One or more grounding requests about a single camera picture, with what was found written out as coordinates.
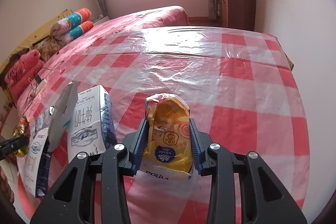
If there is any yellow Vinda tissue pack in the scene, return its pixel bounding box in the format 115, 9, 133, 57
140, 93, 194, 180

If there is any white milk carton box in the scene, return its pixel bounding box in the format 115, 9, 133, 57
67, 85, 117, 162

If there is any grey barcode mailer bag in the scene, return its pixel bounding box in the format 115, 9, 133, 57
48, 80, 78, 153

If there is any person left hand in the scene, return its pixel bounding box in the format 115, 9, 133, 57
0, 167, 14, 204

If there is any yellow snack wrapper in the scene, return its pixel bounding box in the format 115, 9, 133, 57
13, 115, 30, 157

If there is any lower pink pillow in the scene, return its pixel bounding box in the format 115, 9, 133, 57
9, 60, 45, 103

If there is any white power strip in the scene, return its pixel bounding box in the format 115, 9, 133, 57
34, 79, 47, 96

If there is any pink checkered plastic sheet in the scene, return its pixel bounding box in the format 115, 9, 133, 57
27, 27, 309, 206

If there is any pink love you pillow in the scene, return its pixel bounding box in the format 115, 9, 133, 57
5, 50, 41, 87

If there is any floral pillow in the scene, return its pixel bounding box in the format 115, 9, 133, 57
34, 36, 64, 62

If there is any yellow headboard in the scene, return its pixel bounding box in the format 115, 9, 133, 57
0, 9, 73, 77

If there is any rolled colourful quilt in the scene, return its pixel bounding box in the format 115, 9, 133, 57
50, 8, 94, 45

